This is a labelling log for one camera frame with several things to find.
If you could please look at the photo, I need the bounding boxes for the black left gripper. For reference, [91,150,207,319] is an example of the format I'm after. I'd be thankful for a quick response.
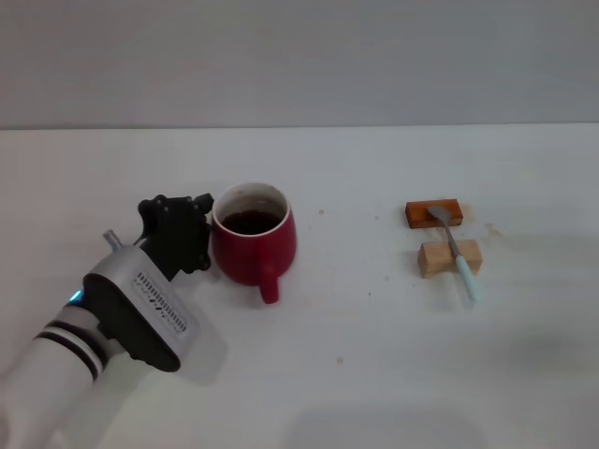
[138,191,215,282]

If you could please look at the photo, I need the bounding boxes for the red ceramic coffee cup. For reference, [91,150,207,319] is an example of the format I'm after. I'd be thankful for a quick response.
[211,181,298,305]

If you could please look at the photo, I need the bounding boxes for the metal spoon with blue handle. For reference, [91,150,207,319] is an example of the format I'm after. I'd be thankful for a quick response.
[426,205,482,303]

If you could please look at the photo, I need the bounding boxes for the light wooden spoon rest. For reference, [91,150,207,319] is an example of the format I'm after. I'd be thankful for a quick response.
[417,239,484,280]

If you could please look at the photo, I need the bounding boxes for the dark orange wooden block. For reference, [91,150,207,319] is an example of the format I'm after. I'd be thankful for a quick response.
[404,198,464,230]

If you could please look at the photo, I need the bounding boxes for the left gripper cable connector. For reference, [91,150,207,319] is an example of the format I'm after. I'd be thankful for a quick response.
[102,228,124,253]

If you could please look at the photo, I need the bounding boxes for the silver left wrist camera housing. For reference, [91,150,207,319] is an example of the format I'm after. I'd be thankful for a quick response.
[82,245,200,373]

